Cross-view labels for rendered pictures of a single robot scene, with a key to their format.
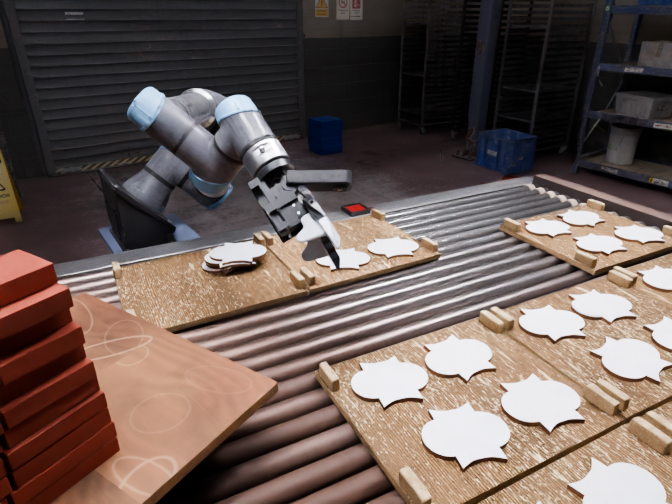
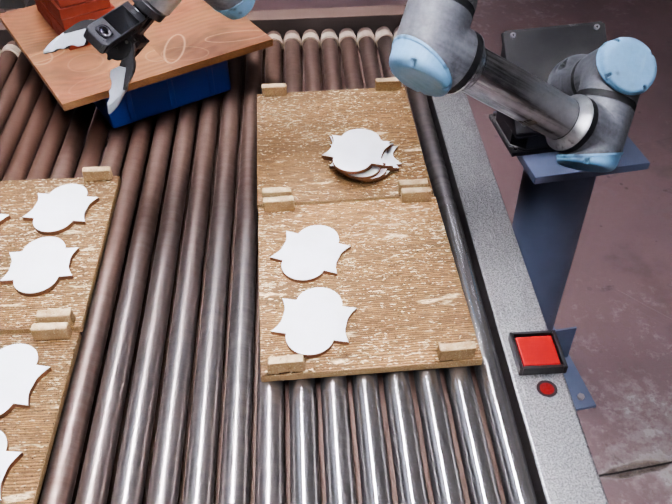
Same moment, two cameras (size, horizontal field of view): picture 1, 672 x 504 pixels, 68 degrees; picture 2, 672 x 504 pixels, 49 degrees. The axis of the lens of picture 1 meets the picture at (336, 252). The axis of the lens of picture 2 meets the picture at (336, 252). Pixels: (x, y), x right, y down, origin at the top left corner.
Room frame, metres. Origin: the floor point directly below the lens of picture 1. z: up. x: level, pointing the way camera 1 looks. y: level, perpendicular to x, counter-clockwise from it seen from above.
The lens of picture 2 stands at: (1.67, -0.89, 1.86)
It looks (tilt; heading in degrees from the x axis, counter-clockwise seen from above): 43 degrees down; 115
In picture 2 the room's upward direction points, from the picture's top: 1 degrees counter-clockwise
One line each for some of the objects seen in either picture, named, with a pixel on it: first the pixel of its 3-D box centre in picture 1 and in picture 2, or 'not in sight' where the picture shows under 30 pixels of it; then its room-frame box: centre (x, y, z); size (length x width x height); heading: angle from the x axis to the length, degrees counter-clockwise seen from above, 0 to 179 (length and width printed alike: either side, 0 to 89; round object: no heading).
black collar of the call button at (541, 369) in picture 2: (355, 209); (537, 352); (1.64, -0.07, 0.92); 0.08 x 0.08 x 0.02; 27
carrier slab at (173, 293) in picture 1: (206, 281); (337, 142); (1.11, 0.33, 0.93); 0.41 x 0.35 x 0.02; 118
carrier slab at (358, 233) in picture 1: (347, 247); (358, 278); (1.31, -0.03, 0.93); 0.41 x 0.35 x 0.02; 119
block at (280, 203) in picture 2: (307, 276); (278, 203); (1.10, 0.07, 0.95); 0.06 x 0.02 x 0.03; 29
